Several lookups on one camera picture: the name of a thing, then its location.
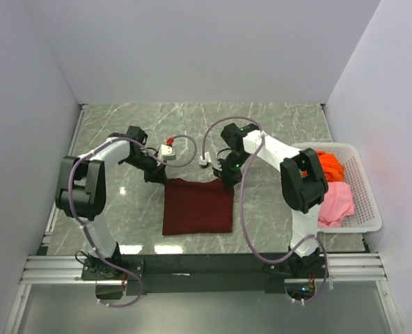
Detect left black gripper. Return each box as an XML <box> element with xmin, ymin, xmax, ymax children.
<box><xmin>122</xmin><ymin>151</ymin><xmax>168</xmax><ymax>185</ymax></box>

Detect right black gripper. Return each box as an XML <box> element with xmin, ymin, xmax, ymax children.
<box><xmin>213</xmin><ymin>151</ymin><xmax>251</xmax><ymax>191</ymax></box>

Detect dark red t shirt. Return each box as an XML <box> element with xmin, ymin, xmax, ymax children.
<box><xmin>162</xmin><ymin>178</ymin><xmax>235</xmax><ymax>237</ymax></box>

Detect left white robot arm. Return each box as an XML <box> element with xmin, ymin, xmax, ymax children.
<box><xmin>55</xmin><ymin>126</ymin><xmax>167</xmax><ymax>280</ymax></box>

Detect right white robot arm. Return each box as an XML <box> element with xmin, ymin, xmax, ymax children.
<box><xmin>212</xmin><ymin>123</ymin><xmax>328</xmax><ymax>278</ymax></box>

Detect black base beam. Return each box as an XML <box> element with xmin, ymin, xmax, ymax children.
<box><xmin>81</xmin><ymin>253</ymin><xmax>325</xmax><ymax>296</ymax></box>

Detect orange t shirt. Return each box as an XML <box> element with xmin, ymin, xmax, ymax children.
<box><xmin>317</xmin><ymin>150</ymin><xmax>344</xmax><ymax>182</ymax></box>

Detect pink t shirt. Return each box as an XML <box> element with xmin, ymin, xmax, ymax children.
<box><xmin>318</xmin><ymin>182</ymin><xmax>355</xmax><ymax>228</ymax></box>

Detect white plastic basket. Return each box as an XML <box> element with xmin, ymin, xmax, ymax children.
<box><xmin>293</xmin><ymin>142</ymin><xmax>382</xmax><ymax>233</ymax></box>

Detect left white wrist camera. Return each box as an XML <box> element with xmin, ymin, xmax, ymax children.
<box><xmin>158</xmin><ymin>144</ymin><xmax>177</xmax><ymax>161</ymax></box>

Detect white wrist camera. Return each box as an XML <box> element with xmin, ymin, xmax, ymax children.
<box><xmin>198</xmin><ymin>152</ymin><xmax>212</xmax><ymax>169</ymax></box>
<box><xmin>158</xmin><ymin>144</ymin><xmax>177</xmax><ymax>161</ymax></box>

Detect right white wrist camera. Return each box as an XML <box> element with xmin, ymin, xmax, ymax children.
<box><xmin>198</xmin><ymin>152</ymin><xmax>212</xmax><ymax>169</ymax></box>

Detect aluminium rail frame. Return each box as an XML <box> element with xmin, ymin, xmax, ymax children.
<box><xmin>20</xmin><ymin>255</ymin><xmax>121</xmax><ymax>285</ymax></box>

